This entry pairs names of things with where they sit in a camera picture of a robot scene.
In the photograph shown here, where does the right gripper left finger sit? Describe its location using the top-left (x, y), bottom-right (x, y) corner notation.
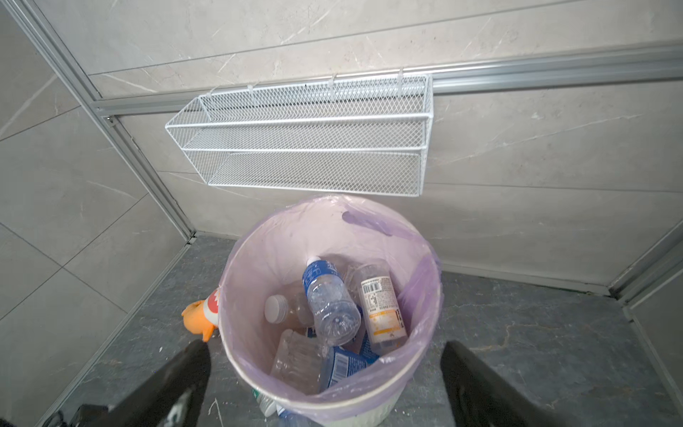
top-left (89, 340), bottom-right (212, 426)

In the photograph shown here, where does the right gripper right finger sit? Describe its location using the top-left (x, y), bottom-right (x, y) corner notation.
top-left (440, 341), bottom-right (566, 426)

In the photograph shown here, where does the green label square clear bottle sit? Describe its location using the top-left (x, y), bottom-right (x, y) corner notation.
top-left (252, 389), bottom-right (277, 418)

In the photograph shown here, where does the clear bottle orange white label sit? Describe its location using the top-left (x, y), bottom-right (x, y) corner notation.
top-left (351, 261), bottom-right (408, 356)

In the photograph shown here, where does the long clear blue-tint bottle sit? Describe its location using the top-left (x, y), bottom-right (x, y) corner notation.
top-left (277, 407), bottom-right (314, 427)

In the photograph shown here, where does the Pocari Sweat bottle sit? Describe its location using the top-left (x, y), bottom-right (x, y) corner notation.
top-left (302, 257), bottom-right (362, 347)

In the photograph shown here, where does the cream ribbed trash bin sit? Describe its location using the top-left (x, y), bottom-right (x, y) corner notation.
top-left (220, 327), bottom-right (430, 425)

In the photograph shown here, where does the pink plastic bin liner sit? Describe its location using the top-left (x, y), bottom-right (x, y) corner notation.
top-left (219, 194), bottom-right (443, 426)

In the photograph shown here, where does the orange shark plush toy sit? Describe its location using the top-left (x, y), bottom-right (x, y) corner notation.
top-left (181, 288), bottom-right (220, 343)

